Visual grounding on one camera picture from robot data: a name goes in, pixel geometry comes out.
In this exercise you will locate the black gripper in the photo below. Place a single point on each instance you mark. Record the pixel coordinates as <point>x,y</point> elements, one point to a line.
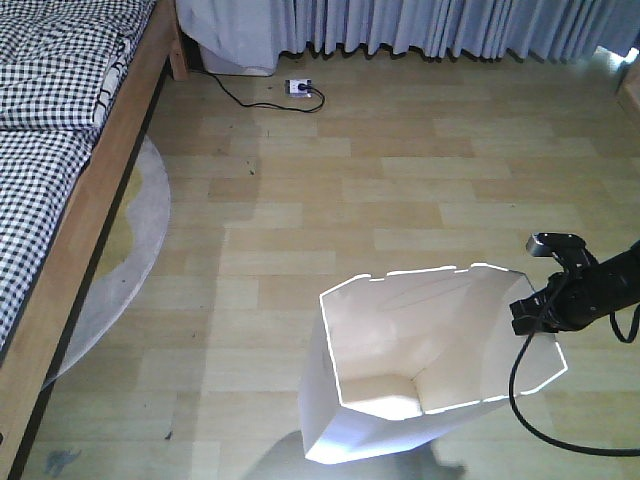
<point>564,305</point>

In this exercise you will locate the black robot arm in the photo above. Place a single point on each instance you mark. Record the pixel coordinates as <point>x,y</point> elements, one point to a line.
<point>613,284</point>

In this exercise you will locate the grey round rug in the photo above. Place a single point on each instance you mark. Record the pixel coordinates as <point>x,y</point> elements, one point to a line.
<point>131,249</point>

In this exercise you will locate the black white checkered bedding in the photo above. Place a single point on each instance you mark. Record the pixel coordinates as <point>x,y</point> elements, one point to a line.
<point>62,64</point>

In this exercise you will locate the wooden desk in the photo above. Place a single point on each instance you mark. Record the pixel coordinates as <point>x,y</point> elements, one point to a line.
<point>627,94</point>

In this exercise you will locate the wooden bed frame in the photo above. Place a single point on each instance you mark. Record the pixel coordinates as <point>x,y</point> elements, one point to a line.
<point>36,339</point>

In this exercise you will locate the white faceted trash bin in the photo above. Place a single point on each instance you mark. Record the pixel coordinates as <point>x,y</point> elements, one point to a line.
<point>399,360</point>

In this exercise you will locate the silver floor power socket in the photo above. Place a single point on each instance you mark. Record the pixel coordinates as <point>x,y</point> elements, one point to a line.
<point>298,88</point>

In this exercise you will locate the light grey curtain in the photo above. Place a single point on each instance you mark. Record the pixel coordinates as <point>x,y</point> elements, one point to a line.
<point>247,37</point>

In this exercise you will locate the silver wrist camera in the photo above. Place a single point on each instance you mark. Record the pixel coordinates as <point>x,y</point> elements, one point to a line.
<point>569,250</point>

